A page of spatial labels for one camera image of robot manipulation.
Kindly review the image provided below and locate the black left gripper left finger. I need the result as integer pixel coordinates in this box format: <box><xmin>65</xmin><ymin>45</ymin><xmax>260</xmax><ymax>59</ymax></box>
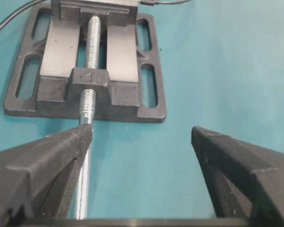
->
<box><xmin>0</xmin><ymin>124</ymin><xmax>92</xmax><ymax>227</ymax></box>

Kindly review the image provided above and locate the black cast iron vise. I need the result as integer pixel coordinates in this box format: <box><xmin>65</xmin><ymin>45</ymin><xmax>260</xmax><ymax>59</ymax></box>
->
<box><xmin>3</xmin><ymin>0</ymin><xmax>167</xmax><ymax>122</ymax></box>

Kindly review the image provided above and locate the black USB cable with plug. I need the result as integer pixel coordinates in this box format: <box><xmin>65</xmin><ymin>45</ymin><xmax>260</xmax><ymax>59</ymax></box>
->
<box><xmin>139</xmin><ymin>0</ymin><xmax>190</xmax><ymax>7</ymax></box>

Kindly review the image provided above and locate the silver vise screw handle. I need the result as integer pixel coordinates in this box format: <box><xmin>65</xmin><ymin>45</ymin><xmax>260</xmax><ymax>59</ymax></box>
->
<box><xmin>75</xmin><ymin>16</ymin><xmax>101</xmax><ymax>219</ymax></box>

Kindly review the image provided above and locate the black fixed connector cable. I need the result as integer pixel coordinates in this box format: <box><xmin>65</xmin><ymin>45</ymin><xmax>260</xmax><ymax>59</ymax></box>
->
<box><xmin>0</xmin><ymin>0</ymin><xmax>42</xmax><ymax>40</ymax></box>

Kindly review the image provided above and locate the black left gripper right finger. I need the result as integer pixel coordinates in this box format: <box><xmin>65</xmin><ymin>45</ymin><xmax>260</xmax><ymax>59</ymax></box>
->
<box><xmin>191</xmin><ymin>126</ymin><xmax>284</xmax><ymax>227</ymax></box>

